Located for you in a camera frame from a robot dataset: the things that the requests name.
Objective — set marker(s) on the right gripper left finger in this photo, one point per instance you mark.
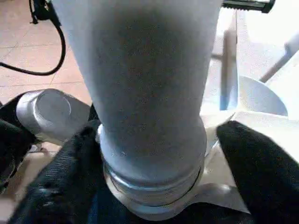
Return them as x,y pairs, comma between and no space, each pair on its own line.
63,182

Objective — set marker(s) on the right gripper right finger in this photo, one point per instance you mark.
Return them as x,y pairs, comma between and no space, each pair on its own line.
268,182

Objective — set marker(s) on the white plastic table top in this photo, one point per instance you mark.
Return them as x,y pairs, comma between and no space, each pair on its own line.
257,58

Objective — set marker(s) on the white plastic table leg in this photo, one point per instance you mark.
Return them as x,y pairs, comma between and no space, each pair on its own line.
151,81

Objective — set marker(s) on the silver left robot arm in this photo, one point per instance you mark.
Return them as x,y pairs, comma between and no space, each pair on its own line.
53,109

